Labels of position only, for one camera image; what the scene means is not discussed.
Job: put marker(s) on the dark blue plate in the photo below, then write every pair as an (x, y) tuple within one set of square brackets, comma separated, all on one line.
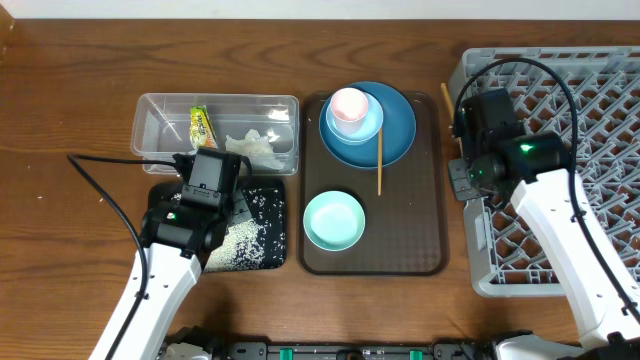
[(399, 129)]

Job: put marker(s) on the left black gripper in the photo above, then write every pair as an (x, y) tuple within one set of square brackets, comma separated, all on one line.
[(240, 210)]

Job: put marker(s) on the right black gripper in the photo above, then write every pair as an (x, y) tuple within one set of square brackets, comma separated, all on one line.
[(465, 188)]

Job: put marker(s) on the clear plastic waste bin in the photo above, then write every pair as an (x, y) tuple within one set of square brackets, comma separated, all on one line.
[(162, 121)]

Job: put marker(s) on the brown serving tray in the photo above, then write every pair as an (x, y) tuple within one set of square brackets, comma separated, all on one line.
[(405, 217)]

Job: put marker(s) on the green snack wrapper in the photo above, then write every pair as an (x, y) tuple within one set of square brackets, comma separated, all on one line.
[(201, 129)]

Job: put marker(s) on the white cooked rice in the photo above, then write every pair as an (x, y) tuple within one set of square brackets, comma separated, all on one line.
[(245, 235)]

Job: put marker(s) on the white tissue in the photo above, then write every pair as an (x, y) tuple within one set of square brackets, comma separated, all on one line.
[(257, 148)]

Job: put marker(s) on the grey dishwasher rack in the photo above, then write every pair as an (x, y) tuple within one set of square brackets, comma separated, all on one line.
[(505, 257)]

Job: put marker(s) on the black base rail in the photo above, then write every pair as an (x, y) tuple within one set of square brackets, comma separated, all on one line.
[(198, 343)]

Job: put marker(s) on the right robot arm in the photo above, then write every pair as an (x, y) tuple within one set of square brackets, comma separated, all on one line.
[(536, 174)]

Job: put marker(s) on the wooden chopstick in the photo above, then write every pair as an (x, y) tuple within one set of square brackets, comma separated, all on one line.
[(447, 99), (380, 162)]

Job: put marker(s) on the black plastic tray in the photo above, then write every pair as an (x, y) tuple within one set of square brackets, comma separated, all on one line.
[(272, 225)]

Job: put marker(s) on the light blue bowl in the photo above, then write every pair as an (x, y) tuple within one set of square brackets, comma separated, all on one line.
[(370, 125)]

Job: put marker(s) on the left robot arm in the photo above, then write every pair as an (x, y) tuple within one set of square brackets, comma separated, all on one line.
[(173, 245)]

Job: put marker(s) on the mint green bowl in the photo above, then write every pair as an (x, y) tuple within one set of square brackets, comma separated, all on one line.
[(334, 221)]

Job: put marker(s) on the pink cup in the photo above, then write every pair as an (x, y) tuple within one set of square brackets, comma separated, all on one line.
[(349, 107)]

